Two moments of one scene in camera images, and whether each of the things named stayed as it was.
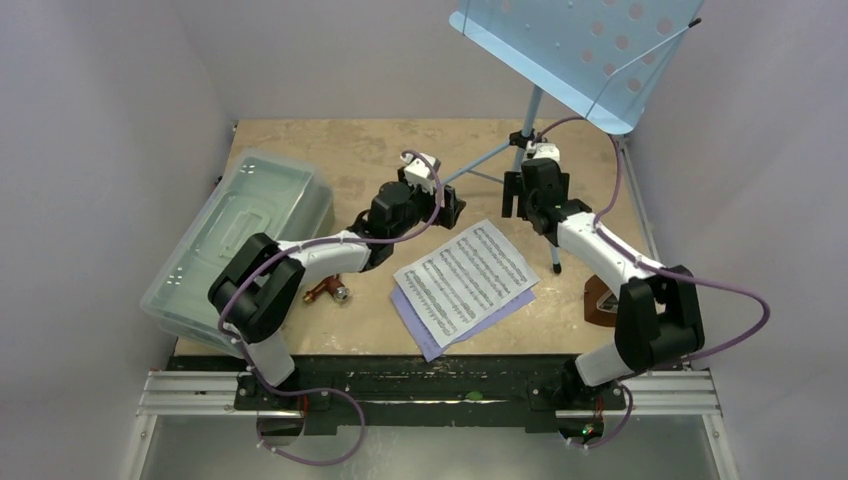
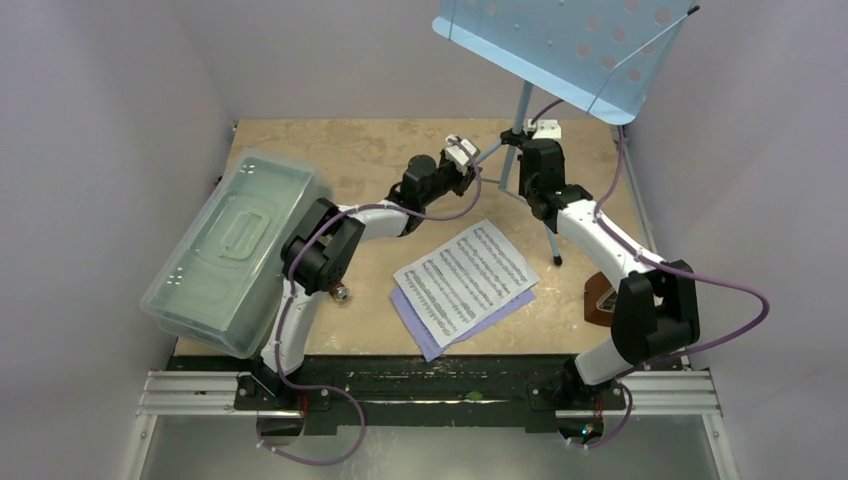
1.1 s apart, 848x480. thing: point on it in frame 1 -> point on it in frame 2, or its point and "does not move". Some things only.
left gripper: (447, 213) -> (463, 181)
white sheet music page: (459, 284) does not move
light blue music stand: (602, 59) does not move
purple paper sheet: (426, 340) does not move
